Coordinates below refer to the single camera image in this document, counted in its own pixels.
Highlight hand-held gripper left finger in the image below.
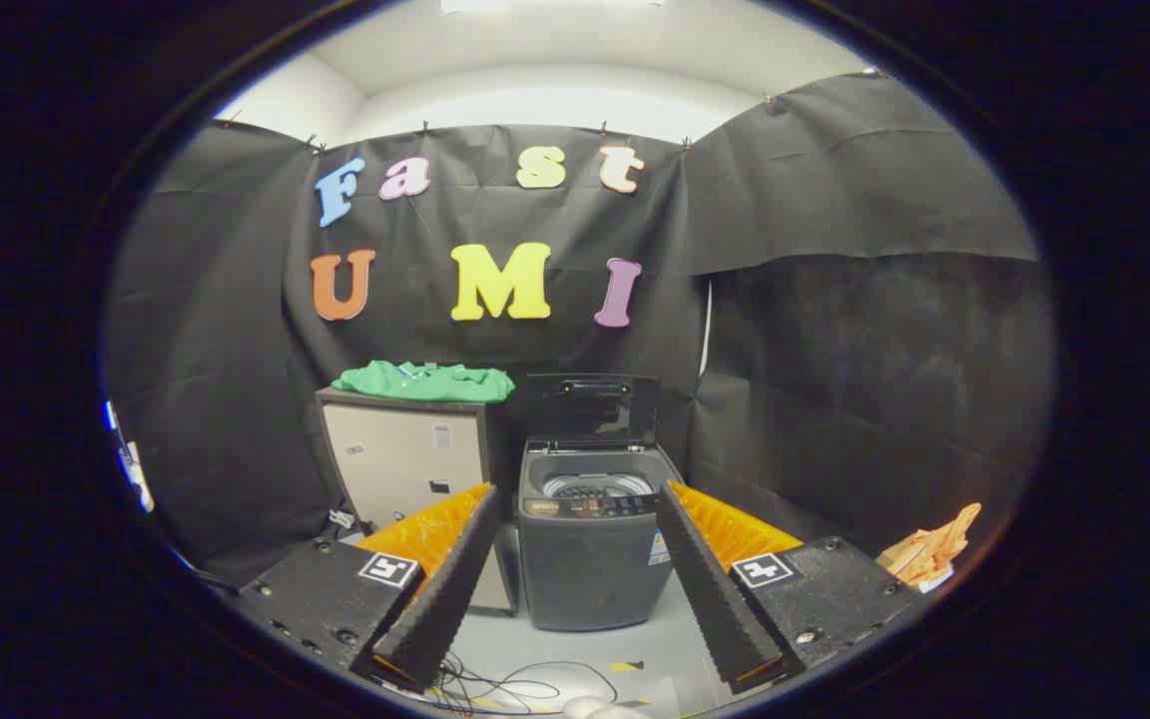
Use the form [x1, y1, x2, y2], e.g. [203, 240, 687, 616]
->
[236, 482, 504, 695]

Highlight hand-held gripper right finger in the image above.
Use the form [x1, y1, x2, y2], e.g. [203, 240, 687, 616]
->
[655, 480, 925, 696]

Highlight dark grey washing machine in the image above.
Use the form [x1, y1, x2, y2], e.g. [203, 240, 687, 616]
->
[518, 439, 686, 632]

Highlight green polo shirt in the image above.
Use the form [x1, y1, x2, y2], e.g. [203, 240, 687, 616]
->
[331, 360, 517, 404]

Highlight small grey cabinet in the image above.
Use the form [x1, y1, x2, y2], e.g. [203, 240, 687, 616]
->
[315, 387, 521, 615]

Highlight orange cloth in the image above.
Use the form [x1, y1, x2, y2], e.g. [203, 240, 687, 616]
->
[876, 502, 982, 592]

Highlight white and blue object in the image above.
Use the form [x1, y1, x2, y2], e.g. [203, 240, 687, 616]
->
[104, 399, 155, 515]

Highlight black floor cables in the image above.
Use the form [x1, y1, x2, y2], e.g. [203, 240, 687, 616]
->
[430, 649, 621, 715]

